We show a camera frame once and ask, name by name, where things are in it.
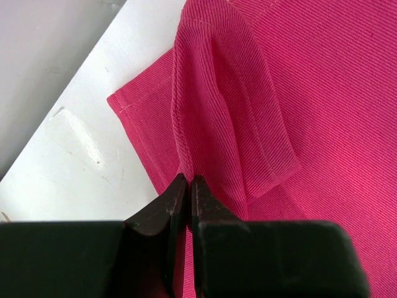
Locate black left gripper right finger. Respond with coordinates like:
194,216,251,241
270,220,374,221
191,176,248,297

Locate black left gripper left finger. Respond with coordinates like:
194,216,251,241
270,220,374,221
123,174,188,297

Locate pink trousers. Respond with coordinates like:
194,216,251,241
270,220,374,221
107,1,396,297

